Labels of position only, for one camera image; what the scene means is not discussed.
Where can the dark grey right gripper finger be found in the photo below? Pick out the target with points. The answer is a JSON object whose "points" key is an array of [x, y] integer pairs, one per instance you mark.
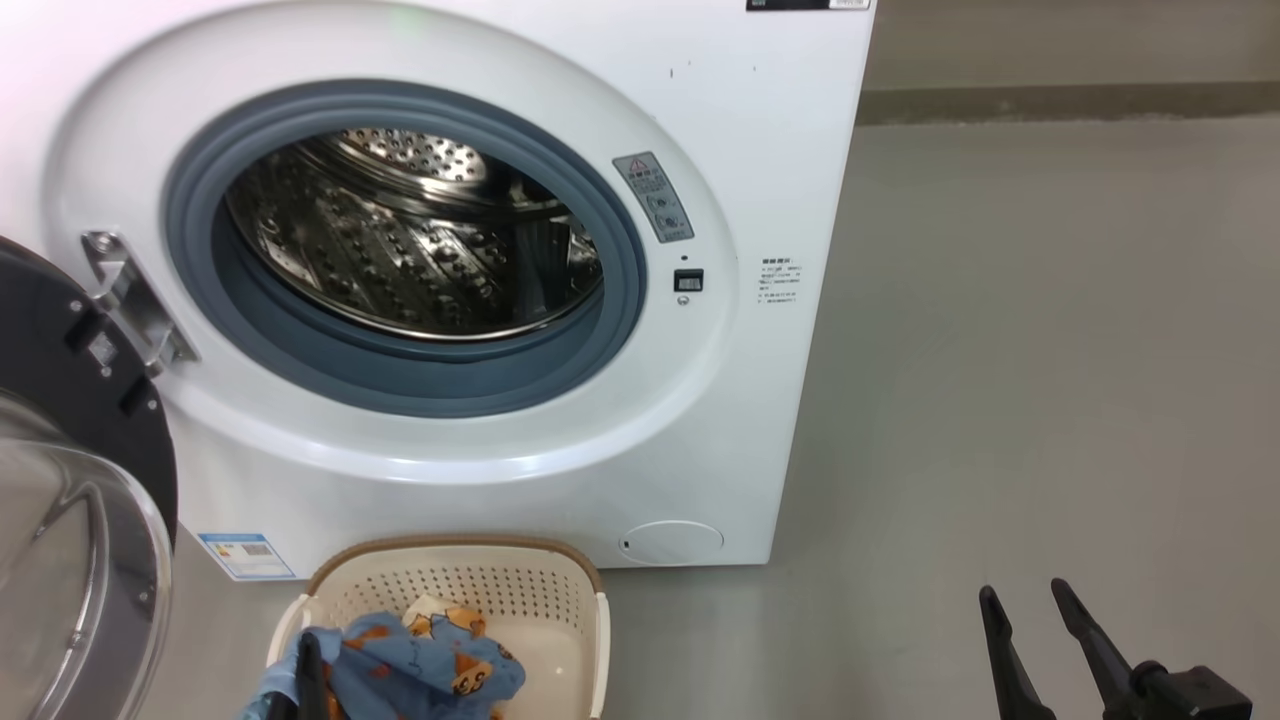
{"points": [[1095, 650], [1010, 670]]}

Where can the dark round washing machine door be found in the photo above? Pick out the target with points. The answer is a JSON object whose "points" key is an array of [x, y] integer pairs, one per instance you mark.
{"points": [[90, 420]]}

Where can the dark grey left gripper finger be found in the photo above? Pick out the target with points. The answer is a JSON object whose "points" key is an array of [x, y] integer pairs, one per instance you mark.
{"points": [[312, 680]]}

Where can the steel washing machine drum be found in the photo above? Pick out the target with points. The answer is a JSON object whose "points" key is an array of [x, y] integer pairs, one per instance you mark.
{"points": [[400, 240]]}

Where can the metal door hinge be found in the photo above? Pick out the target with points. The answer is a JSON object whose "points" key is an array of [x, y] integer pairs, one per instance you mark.
{"points": [[135, 300]]}

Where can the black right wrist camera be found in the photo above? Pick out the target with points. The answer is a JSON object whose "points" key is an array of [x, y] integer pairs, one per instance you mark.
{"points": [[1195, 695]]}

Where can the cream perforated laundry basket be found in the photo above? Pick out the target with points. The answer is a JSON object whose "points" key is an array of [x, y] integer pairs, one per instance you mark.
{"points": [[540, 600]]}

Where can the grey warning sticker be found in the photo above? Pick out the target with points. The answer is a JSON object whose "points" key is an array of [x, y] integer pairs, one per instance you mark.
{"points": [[655, 198]]}

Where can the round filter cover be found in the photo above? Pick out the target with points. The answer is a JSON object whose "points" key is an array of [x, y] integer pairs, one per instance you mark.
{"points": [[672, 542]]}

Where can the blue garment with orange bears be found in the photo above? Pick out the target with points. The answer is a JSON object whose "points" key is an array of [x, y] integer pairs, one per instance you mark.
{"points": [[400, 670]]}

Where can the blue energy label sticker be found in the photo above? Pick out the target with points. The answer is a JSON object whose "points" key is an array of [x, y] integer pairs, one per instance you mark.
{"points": [[246, 556]]}

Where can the grey rubber door gasket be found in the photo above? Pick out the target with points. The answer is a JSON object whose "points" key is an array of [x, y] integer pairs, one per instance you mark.
{"points": [[420, 375]]}

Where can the white garment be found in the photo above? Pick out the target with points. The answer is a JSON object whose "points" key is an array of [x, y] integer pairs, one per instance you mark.
{"points": [[428, 606]]}

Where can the white washing machine body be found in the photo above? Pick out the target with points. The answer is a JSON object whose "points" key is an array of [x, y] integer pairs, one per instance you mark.
{"points": [[700, 420]]}

